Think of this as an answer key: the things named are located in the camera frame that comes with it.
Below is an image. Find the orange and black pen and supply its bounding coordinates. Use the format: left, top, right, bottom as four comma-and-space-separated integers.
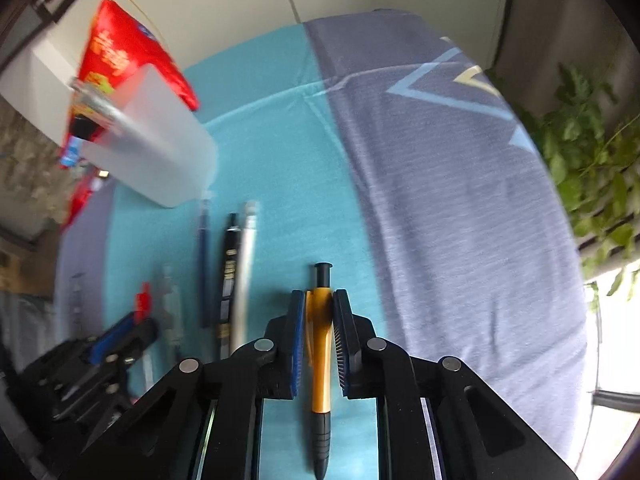
304, 262, 335, 480

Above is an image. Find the blue and teal printed bedsheet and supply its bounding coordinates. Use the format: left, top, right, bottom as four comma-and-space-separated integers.
52, 8, 589, 480

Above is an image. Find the translucent plastic pen holder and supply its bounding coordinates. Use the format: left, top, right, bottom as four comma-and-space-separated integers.
79, 62, 219, 209

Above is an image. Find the green leafy plant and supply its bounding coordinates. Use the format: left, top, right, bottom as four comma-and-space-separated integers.
487, 61, 640, 312

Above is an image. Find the blue gel pen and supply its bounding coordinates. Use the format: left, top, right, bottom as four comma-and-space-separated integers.
198, 199, 214, 329

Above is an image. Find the red-capped pen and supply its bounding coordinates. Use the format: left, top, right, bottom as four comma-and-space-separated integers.
132, 282, 156, 393

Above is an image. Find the clear plastic pen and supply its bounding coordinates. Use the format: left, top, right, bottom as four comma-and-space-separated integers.
160, 265, 187, 362

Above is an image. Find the silver pen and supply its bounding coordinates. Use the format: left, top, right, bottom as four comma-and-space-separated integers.
230, 200, 261, 352

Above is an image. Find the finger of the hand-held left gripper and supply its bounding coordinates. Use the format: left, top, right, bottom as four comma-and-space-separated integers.
91, 317, 159, 363

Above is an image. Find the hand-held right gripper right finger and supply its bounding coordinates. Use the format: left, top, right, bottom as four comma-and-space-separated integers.
333, 288, 579, 480

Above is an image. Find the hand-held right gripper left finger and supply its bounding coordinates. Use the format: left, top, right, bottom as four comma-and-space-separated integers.
65, 289, 307, 480

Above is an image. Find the red triangular tasselled pouch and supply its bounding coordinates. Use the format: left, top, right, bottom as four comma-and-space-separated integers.
59, 0, 202, 232

